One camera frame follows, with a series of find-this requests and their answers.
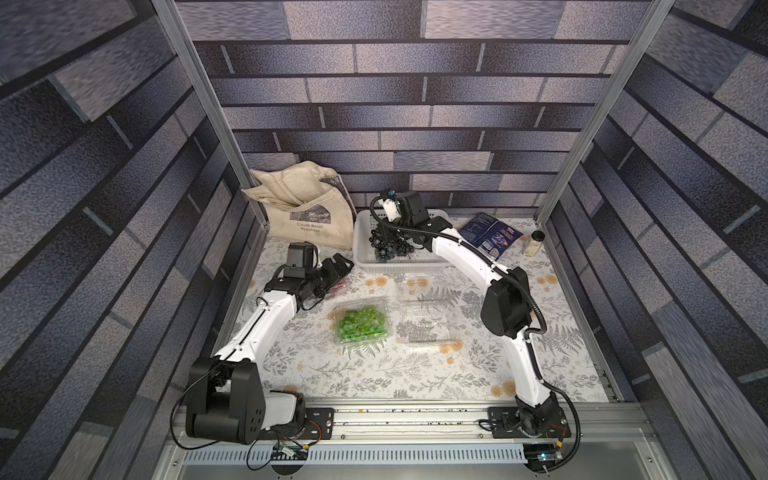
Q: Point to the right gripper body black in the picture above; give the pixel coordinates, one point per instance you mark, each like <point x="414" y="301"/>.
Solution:
<point x="391" y="230"/>

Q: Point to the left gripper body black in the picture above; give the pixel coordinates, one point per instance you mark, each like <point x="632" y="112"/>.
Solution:
<point x="316" y="279"/>

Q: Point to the red grape bunch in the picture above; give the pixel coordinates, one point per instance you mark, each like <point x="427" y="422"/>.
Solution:
<point x="337" y="288"/>

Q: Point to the black grape bunch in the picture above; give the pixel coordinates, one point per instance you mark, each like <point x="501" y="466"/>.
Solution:
<point x="387" y="246"/>

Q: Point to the clear clamshell container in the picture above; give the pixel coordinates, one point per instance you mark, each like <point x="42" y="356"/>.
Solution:
<point x="428" y="311"/>
<point x="340" y="309"/>

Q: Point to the green grape bunch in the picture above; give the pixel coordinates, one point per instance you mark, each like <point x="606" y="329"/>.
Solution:
<point x="349" y="327"/>
<point x="373" y="323"/>

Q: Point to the green grape bunch front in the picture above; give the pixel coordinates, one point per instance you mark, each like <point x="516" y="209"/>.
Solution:
<point x="349" y="327"/>

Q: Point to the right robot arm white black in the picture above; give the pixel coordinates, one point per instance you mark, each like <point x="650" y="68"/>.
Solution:
<point x="508" y="310"/>

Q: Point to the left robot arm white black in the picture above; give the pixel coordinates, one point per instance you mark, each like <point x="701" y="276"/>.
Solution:
<point x="225" y="399"/>

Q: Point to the white plastic basket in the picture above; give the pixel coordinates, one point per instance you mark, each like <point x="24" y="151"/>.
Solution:
<point x="420" y="261"/>

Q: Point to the beige canvas tote bag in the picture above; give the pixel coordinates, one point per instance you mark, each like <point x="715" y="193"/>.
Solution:
<point x="306" y="202"/>

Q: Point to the dark blue snack bag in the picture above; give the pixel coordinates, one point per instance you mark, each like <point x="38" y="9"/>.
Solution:
<point x="489" y="235"/>

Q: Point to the floral tablecloth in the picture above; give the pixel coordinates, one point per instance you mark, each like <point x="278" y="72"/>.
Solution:
<point x="306" y="358"/>

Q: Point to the small black-capped bottle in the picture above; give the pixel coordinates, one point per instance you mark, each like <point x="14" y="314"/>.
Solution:
<point x="535" y="243"/>

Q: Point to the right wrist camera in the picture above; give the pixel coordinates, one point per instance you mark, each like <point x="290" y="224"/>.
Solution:
<point x="390" y="205"/>

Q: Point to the left aluminium frame post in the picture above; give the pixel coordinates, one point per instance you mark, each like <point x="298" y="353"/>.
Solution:
<point x="182" y="43"/>

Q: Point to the aluminium frame post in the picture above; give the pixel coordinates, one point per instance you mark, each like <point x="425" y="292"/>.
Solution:
<point x="182" y="43"/>
<point x="647" y="30"/>

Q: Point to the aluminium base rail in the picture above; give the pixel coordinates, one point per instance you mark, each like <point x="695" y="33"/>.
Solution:
<point x="356" y="432"/>

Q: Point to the right aluminium frame post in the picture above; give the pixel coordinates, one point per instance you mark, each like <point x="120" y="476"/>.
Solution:
<point x="647" y="30"/>

